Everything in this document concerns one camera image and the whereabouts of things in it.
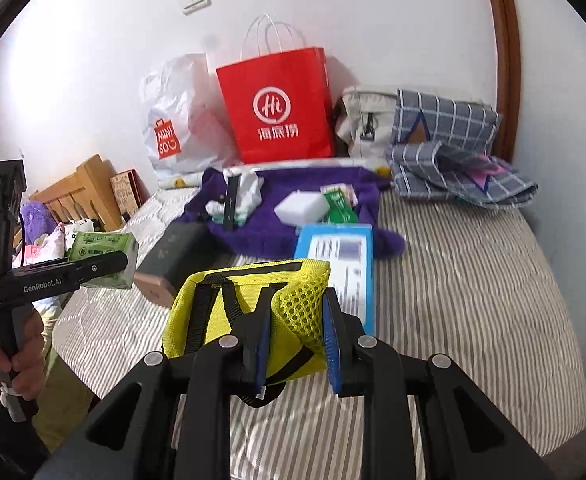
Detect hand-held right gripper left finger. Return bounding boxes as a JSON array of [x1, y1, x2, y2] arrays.
[[84, 284, 280, 480]]

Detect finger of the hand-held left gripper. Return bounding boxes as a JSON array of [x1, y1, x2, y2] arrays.
[[65, 251, 130, 282]]

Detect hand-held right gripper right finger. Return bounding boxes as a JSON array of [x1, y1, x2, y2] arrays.
[[322, 287, 530, 480]]

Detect light green tissue packet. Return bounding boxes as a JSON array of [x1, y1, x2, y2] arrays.
[[67, 232, 140, 290]]

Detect dark rectangular tea box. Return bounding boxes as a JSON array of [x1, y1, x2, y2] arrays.
[[134, 222, 210, 309]]

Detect blue tissue pack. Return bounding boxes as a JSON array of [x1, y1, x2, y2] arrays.
[[293, 224, 376, 337]]

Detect white sock mint cuff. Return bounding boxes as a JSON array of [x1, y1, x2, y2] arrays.
[[204, 200, 248, 226], [233, 172, 265, 212]]

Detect dark green plastic packet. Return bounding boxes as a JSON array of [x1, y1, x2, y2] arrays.
[[322, 186, 358, 224]]

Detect white rectangular box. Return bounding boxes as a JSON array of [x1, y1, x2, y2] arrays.
[[275, 190, 329, 224]]

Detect black bar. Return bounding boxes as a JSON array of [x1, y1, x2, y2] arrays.
[[225, 175, 240, 232]]

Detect person's left hand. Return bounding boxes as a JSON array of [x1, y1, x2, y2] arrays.
[[0, 304, 47, 402]]

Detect purple plush toy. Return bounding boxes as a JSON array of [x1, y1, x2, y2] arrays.
[[20, 201, 57, 242]]

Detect floral pillow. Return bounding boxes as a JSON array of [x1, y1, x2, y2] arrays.
[[53, 219, 96, 253]]

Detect wooden headboard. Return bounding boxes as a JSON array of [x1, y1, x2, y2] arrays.
[[29, 155, 124, 234]]

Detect patterned hardcover book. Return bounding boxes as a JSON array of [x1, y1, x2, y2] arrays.
[[110, 170, 146, 211]]

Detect purple towel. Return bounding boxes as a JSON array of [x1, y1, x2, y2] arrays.
[[178, 166, 406, 259]]

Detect striped bed mattress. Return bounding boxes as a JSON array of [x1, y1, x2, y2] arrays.
[[52, 187, 586, 461]]

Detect white plastic shopping bag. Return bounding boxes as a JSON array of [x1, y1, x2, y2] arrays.
[[140, 52, 240, 177]]

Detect grey checked cloth bag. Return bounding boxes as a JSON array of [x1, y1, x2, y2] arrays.
[[385, 89, 539, 210]]

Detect beige backpack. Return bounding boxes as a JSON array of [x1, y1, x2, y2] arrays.
[[335, 86, 400, 161]]

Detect red paper bag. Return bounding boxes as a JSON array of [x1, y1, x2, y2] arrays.
[[216, 14, 335, 165]]

